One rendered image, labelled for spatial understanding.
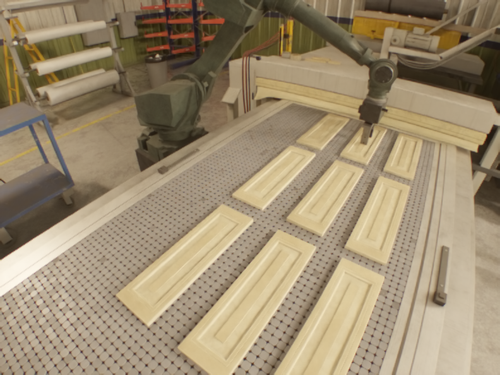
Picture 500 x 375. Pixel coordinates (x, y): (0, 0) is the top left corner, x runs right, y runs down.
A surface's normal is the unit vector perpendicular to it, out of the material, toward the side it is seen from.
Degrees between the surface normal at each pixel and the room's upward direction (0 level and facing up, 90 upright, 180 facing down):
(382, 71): 90
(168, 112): 90
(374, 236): 0
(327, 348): 0
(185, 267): 11
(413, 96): 90
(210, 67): 82
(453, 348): 0
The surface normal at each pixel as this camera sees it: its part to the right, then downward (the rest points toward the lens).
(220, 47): -0.33, 0.58
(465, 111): -0.57, 0.50
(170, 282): 0.16, -0.71
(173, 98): 0.43, 0.55
